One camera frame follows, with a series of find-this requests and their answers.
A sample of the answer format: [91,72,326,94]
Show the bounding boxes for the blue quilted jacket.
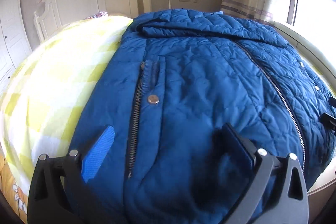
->
[70,9,336,224]

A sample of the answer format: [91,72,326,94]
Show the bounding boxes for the yellow checked bed sheet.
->
[0,15,134,188]

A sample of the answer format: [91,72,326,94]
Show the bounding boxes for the orange floral blanket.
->
[0,153,30,223]

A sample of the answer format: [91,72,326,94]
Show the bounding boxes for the white wardrobe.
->
[0,0,32,94]

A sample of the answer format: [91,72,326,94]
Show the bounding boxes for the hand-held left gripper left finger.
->
[28,125,116,224]

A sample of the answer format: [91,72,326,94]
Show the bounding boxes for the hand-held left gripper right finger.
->
[222,123,309,224]

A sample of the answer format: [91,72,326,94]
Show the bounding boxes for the colourful patterned pillow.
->
[85,11,109,20]

